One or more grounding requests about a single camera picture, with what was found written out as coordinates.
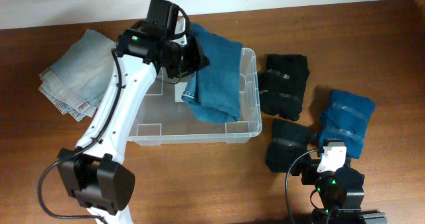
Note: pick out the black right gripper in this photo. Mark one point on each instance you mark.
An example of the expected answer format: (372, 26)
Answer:
(311, 173)

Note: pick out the black taped garment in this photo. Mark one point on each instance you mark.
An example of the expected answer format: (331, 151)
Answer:
(282, 85)
(289, 141)

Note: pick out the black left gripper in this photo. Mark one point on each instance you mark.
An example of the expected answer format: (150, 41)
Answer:
(201, 61)

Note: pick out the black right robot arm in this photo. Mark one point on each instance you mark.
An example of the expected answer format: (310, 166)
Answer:
(341, 194)

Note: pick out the black taped garment lower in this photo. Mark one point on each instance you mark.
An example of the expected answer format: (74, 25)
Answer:
(289, 141)

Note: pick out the dark blue jeans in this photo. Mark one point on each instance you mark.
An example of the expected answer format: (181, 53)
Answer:
(212, 93)

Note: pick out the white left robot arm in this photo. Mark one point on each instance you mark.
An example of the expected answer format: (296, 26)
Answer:
(93, 172)

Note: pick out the black taped garment upper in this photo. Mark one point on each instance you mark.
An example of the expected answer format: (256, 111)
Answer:
(282, 85)

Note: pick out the clear plastic storage bin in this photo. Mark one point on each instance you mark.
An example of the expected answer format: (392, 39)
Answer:
(163, 118)

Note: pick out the light blue jeans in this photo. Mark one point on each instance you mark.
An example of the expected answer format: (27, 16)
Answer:
(76, 83)

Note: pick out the blue taped garment bundle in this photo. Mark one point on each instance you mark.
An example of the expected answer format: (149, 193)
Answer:
(346, 119)

